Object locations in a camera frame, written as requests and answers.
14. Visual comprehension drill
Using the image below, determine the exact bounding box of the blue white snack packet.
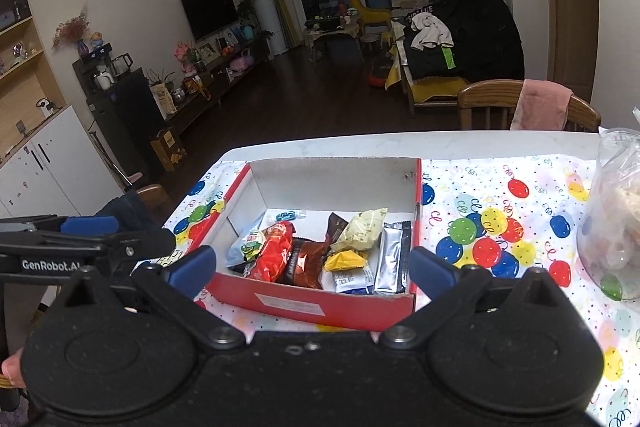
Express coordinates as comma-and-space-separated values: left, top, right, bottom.
320, 265, 374, 295

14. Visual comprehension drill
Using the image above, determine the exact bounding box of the red snack bag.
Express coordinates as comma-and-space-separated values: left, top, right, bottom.
245, 221, 295, 283

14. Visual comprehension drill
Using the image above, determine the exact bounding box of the brown foil snack packet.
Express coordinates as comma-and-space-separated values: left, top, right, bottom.
279, 212, 347, 291

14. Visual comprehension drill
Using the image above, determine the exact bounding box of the person's left hand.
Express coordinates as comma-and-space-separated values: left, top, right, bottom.
1, 348, 26, 389

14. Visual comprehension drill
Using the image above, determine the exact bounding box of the white cabinet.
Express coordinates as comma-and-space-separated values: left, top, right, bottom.
1, 106, 122, 217

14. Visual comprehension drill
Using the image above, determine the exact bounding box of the silver foil snack packet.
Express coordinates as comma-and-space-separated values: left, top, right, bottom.
373, 221, 412, 295

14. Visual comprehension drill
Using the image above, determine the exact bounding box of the light blue cookie packet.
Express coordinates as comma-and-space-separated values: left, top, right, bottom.
226, 217, 266, 273

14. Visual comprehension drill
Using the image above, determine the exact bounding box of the wooden chair left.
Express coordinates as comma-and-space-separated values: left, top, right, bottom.
134, 183, 170, 211

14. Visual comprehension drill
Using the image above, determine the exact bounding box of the green label snack packet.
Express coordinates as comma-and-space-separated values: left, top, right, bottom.
240, 230, 266, 262

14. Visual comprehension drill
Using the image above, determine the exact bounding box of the balloon birthday tablecloth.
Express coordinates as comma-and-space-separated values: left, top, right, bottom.
166, 155, 639, 426

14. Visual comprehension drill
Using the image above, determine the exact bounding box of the cream wrapped snack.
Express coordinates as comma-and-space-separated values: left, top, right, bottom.
331, 208, 387, 253

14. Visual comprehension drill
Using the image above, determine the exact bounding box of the yellow snack packet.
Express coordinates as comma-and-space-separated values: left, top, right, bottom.
323, 249, 368, 272

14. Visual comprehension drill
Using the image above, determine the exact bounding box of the clear plastic bag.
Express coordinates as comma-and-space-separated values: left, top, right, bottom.
577, 128, 639, 301

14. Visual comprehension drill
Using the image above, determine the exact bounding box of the wooden chair with pink cloth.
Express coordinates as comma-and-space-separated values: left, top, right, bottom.
458, 80, 601, 132

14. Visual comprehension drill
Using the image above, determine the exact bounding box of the pink cloth on chair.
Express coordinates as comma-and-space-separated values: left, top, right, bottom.
510, 79, 573, 131

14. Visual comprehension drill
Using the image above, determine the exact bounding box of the black television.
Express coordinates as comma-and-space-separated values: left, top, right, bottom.
180, 0, 239, 41

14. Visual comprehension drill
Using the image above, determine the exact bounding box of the black clothes pile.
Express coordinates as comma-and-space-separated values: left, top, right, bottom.
401, 0, 525, 83

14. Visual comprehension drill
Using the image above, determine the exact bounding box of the yellow giraffe toy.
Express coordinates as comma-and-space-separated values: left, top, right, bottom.
348, 0, 392, 31

